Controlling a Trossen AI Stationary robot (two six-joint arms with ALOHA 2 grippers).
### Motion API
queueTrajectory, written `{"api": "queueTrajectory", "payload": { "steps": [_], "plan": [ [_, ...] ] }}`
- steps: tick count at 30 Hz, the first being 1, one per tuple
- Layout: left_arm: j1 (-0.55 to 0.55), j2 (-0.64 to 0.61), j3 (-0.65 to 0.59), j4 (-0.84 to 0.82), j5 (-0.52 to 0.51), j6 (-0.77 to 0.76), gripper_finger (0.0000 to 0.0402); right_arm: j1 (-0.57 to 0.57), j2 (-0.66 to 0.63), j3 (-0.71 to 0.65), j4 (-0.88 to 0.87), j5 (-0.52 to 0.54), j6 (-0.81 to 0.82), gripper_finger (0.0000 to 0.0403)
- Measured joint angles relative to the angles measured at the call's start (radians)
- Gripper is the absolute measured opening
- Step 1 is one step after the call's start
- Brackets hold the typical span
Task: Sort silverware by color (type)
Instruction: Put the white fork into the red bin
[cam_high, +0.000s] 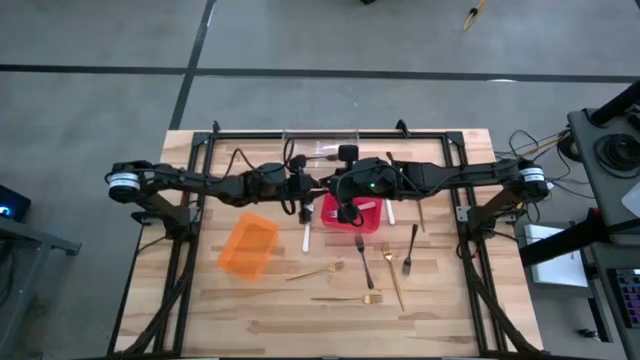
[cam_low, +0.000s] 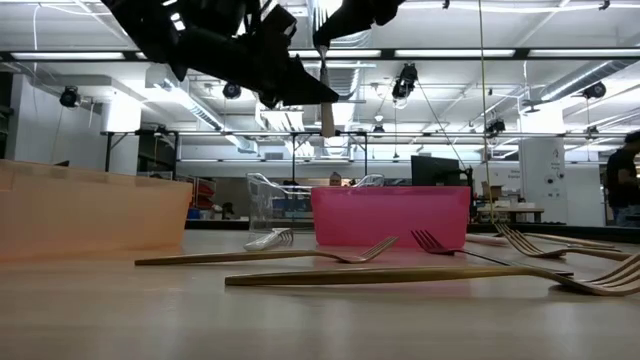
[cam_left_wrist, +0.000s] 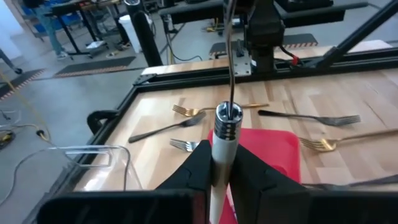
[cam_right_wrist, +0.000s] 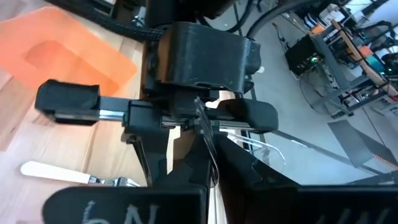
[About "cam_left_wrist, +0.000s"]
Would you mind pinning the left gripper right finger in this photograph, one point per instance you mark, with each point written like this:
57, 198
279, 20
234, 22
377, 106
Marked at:
252, 180

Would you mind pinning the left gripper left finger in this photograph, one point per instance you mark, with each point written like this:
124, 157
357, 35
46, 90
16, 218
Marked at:
192, 174

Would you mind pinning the gold fork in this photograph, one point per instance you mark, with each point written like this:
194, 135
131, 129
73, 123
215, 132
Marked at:
186, 111
323, 144

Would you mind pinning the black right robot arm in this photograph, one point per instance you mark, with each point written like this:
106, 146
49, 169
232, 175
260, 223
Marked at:
264, 28

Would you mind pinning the red plastic bin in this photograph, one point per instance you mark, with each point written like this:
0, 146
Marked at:
270, 149

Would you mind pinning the clear plastic bin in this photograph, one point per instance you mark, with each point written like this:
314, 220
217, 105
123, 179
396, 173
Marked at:
127, 161

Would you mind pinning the grey metal mounting plate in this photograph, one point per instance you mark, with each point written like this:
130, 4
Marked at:
242, 63

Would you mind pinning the black striped-edge floor mat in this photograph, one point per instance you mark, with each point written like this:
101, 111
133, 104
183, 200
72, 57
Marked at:
93, 66
18, 82

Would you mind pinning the white waste bin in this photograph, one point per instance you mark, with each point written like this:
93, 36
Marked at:
130, 31

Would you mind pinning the yellow and black tool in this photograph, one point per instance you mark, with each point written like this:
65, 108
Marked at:
7, 137

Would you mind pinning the black standing desk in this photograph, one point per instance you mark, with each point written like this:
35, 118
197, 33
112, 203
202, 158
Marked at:
81, 9

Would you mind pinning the person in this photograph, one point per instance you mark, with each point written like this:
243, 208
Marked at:
51, 31

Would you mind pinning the black frame clamp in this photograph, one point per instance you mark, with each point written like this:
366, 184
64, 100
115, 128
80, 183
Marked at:
99, 119

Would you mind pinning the black post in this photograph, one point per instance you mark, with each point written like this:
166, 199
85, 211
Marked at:
146, 37

